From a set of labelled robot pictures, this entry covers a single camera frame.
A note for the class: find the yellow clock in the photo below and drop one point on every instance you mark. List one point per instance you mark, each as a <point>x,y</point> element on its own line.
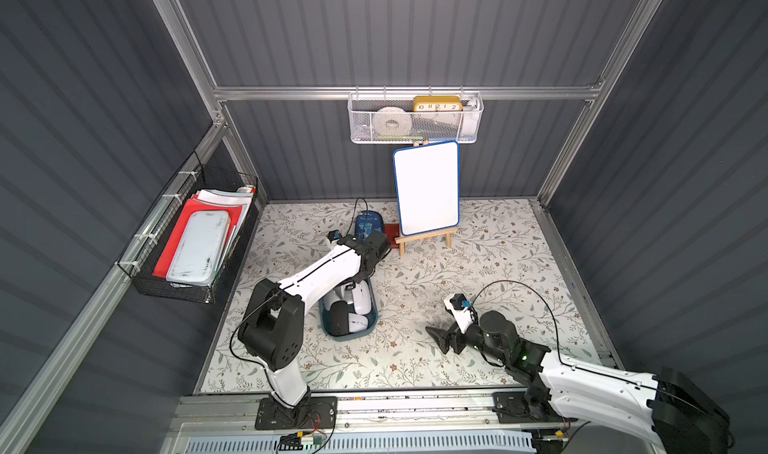
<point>437,104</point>

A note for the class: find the white tape roll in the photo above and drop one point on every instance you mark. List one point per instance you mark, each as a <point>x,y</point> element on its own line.
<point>392,121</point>

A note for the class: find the teal storage box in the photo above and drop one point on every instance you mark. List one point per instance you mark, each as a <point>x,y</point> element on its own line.
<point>349,311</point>

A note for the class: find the blue framed whiteboard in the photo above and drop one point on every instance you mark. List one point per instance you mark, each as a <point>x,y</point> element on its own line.
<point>427,181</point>

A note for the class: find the black wire wall basket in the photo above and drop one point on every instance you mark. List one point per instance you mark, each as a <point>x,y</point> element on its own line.
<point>138,263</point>

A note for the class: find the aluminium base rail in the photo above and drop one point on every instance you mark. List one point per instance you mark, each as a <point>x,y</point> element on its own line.
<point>390,421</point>

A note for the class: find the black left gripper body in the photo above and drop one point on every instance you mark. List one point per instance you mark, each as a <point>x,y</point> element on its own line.
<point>346,298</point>

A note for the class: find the red flat box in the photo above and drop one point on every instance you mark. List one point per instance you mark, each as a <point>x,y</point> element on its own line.
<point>392,231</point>

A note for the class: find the white plastic tray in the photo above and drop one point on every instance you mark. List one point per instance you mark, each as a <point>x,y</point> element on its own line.
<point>199,248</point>

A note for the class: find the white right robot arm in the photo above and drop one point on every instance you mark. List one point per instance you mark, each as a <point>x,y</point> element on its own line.
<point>667,410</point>

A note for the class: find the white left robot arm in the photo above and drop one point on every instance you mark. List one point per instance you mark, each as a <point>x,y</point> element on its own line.
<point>272,326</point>

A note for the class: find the blue dinosaur pencil case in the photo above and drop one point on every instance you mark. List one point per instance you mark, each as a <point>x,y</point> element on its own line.
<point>368,222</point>

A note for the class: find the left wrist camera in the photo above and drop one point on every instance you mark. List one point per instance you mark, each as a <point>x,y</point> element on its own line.
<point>334,236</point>

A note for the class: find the black computer mouse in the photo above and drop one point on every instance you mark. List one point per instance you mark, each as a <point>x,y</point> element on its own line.
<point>339,319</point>

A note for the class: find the white grey computer mouse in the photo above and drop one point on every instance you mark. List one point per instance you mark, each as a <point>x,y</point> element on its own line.
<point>331,298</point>

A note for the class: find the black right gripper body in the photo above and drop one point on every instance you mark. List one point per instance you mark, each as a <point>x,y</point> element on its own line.
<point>459,337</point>

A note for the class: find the white wire wall basket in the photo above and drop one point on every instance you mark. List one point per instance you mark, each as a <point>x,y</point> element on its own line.
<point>427,127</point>

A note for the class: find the wooden easel stand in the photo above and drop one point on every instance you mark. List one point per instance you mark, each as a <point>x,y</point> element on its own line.
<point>447,233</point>

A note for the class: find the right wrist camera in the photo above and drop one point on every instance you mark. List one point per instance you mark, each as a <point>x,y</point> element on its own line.
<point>462,310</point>

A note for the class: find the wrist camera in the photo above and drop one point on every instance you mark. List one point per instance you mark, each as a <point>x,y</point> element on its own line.
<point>462,310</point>
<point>334,236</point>

